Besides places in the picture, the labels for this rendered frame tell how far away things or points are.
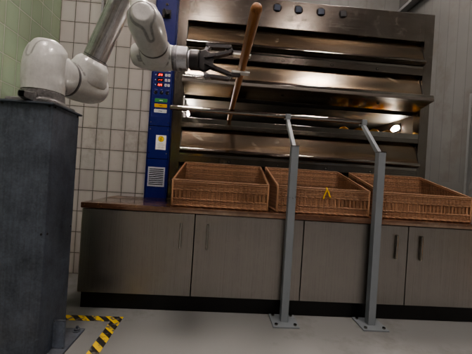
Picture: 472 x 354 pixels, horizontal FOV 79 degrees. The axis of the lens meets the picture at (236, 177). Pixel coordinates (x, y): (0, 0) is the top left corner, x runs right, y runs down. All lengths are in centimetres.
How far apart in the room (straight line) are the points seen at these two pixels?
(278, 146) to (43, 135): 148
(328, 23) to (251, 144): 108
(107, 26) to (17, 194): 81
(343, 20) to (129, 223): 208
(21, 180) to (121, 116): 109
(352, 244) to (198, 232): 86
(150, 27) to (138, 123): 129
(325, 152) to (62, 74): 170
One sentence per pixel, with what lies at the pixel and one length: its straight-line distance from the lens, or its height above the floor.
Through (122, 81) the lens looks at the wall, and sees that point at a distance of 232.
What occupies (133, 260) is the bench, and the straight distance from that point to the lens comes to 169.
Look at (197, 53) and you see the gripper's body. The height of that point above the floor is 121.
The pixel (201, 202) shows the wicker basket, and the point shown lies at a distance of 162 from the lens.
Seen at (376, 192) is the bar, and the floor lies 73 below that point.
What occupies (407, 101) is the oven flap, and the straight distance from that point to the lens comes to 246.
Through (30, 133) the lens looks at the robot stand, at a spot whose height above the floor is 88.
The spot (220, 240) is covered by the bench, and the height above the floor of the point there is 41.
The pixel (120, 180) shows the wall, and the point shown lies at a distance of 223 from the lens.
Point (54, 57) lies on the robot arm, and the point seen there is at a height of 119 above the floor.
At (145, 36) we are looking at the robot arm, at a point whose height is 118.
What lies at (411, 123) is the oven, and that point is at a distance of 270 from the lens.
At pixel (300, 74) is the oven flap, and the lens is 233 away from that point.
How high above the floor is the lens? 76
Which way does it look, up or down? level
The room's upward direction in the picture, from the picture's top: 4 degrees clockwise
